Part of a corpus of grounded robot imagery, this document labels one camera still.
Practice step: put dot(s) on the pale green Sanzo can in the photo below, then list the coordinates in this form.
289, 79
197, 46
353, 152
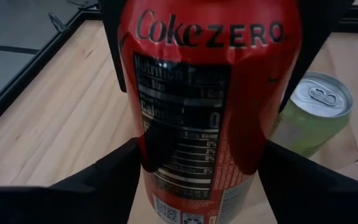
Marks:
315, 124

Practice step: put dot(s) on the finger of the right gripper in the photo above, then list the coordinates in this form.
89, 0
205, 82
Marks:
319, 37
112, 37

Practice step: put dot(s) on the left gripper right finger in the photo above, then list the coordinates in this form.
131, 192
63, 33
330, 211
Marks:
322, 199

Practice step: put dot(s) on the red Coke Zero can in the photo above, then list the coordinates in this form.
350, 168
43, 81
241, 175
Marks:
197, 93

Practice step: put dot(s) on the black aluminium rig frame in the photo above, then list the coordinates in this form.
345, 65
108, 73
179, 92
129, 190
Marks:
26, 77

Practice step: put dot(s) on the black table clamp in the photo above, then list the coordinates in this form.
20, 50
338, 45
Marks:
56, 22

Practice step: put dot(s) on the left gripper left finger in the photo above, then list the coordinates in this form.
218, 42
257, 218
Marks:
57, 205

